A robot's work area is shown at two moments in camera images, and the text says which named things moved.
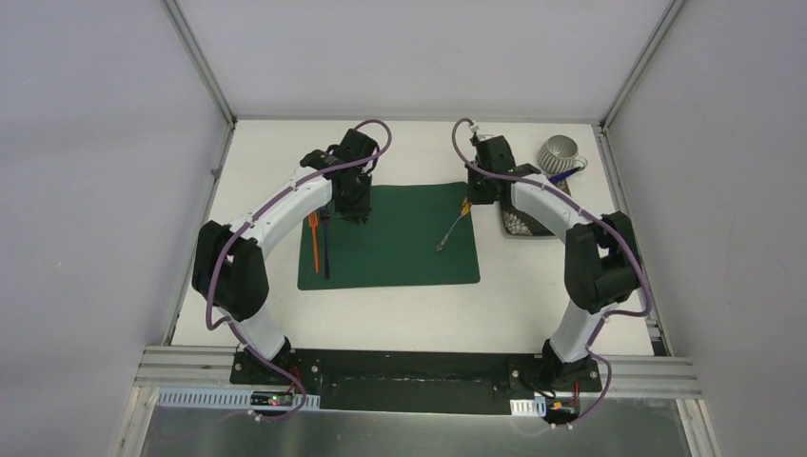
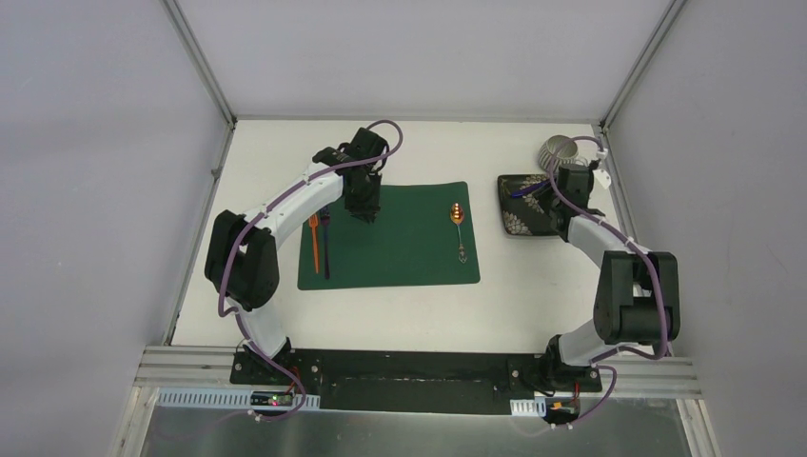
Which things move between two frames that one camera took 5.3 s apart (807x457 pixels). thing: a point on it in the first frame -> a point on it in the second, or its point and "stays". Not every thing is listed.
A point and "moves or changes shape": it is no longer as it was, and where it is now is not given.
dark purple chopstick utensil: [325, 220] stays
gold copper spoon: [466, 208] moves or changes shape
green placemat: [397, 246] stays
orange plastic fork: [313, 221] stays
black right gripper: [473, 196] -> [551, 190]
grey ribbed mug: [559, 154] stays
